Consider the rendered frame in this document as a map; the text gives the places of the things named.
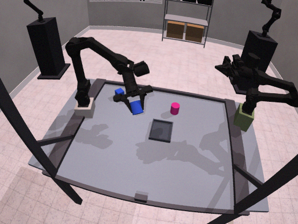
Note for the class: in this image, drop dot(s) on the blue cube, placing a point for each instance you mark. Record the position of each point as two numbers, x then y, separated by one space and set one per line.
119 91

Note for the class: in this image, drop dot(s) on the blue cylinder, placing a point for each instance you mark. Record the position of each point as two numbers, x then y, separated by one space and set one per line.
136 107

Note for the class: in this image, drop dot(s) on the magenta cylinder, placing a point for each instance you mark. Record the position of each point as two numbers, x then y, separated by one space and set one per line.
174 108

